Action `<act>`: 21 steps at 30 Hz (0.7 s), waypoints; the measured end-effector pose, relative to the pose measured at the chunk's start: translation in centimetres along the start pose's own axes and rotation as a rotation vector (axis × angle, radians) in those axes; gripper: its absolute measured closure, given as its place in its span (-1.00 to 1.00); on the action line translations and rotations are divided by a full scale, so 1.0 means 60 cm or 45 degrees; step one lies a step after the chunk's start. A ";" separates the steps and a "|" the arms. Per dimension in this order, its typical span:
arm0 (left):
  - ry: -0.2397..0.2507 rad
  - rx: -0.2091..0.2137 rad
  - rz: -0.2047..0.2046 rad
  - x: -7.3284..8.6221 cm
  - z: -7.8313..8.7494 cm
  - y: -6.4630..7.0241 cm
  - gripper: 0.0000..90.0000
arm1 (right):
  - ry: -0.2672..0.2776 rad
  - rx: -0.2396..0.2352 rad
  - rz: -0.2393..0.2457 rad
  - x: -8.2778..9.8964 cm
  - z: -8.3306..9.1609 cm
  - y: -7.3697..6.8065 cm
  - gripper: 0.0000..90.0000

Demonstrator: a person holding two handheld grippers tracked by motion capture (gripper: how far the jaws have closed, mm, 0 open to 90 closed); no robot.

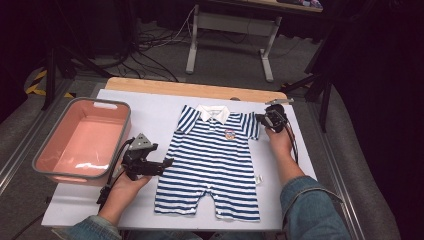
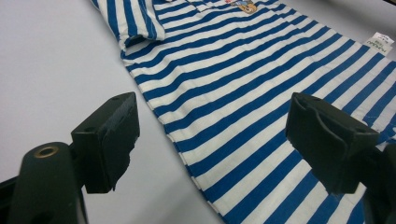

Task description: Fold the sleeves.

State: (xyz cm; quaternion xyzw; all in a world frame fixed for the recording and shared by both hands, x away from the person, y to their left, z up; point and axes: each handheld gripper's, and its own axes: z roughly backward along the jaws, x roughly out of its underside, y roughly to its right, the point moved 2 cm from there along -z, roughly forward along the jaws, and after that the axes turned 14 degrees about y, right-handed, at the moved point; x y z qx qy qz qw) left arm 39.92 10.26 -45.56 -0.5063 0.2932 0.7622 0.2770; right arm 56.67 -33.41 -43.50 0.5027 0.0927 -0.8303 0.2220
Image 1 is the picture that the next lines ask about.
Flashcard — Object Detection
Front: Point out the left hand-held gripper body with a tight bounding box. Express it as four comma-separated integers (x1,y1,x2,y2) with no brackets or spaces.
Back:
121,132,164,182

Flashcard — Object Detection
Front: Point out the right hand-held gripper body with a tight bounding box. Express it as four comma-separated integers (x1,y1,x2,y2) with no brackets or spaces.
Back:
264,97,295,133

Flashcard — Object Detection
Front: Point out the blue white striped baby romper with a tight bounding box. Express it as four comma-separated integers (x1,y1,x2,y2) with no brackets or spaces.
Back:
153,104,264,223

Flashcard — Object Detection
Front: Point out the pink basket with grey rim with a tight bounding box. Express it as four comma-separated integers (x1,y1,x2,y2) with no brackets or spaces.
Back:
32,97,132,187

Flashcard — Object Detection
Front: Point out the person's right hand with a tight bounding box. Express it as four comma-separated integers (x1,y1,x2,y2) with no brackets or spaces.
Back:
265,128,294,156

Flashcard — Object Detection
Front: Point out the person's left hand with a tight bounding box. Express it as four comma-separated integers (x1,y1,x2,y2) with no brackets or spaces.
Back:
111,171,152,204

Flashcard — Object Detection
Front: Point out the white table mat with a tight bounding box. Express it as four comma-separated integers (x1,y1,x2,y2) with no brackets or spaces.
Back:
41,89,318,232

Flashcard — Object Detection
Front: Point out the black metal stand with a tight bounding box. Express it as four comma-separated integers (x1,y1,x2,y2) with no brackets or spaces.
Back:
279,33,334,133

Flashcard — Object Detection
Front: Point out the desk with white legs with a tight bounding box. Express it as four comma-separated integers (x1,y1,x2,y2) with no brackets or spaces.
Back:
185,0,324,83

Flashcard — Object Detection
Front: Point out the colourful item on desk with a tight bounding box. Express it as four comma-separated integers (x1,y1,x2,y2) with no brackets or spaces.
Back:
276,0,324,9

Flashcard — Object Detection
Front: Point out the black tripod stand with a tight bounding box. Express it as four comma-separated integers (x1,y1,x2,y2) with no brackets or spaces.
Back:
41,43,114,111

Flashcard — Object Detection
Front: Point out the yellow black hazard tape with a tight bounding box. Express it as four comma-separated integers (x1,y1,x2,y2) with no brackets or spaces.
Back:
25,69,75,99

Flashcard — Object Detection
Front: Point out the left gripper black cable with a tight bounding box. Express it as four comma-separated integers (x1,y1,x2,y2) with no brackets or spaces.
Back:
96,137,135,206

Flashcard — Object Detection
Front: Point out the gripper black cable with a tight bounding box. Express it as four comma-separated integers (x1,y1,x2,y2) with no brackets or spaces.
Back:
283,121,300,165
96,137,135,206

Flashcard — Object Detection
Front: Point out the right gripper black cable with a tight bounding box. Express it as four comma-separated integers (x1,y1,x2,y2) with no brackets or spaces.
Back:
283,121,300,165

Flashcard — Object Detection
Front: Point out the aluminium floor rail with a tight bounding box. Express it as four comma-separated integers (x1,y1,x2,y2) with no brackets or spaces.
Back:
0,79,73,196
306,101,366,240

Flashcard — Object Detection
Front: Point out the bundle of floor cables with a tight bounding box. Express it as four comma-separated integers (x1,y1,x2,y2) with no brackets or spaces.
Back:
99,6,198,83

